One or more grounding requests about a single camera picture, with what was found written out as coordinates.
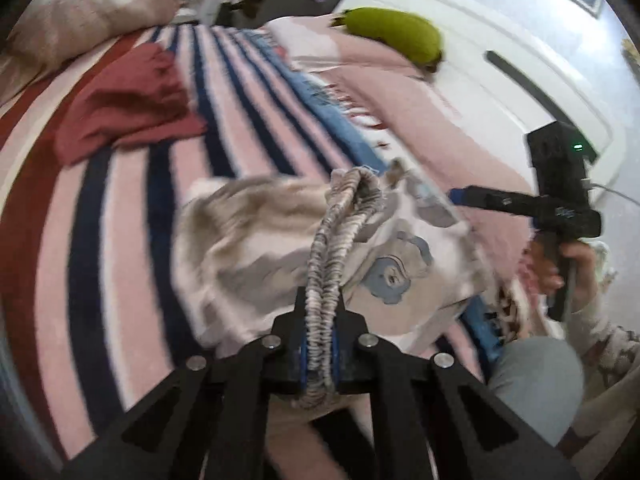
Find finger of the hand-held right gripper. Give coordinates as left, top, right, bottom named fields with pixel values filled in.
left=449, top=185, right=538, bottom=217

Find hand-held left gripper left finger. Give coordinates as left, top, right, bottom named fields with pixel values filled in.
left=60, top=287, right=308, bottom=480

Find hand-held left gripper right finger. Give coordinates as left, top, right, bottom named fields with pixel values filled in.
left=332, top=300, right=581, bottom=480

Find beige cartoon print pants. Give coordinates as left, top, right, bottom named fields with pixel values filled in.
left=172, top=157, right=493, bottom=411

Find person's right forearm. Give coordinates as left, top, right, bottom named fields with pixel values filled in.
left=565, top=290, right=640, bottom=391

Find person's right hand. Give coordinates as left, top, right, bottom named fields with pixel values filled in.
left=529, top=237, right=601, bottom=311

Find pale pink blanket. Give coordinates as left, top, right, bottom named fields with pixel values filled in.
left=265, top=15, right=538, bottom=281

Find white headboard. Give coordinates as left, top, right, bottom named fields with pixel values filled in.
left=332, top=0, right=626, bottom=201

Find blue cloth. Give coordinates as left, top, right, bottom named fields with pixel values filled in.
left=235, top=30, right=391, bottom=171

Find person's grey trouser leg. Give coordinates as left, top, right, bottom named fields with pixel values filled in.
left=487, top=336, right=586, bottom=448

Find green plush toy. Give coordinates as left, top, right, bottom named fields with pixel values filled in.
left=330, top=7, right=445, bottom=73

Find dark red garment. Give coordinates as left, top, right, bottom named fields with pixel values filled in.
left=54, top=42, right=208, bottom=167

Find grey pink striped duvet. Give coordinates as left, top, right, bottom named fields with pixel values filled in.
left=7, top=0, right=181, bottom=68

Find white cable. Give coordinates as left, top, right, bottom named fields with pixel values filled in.
left=582, top=180, right=640, bottom=201

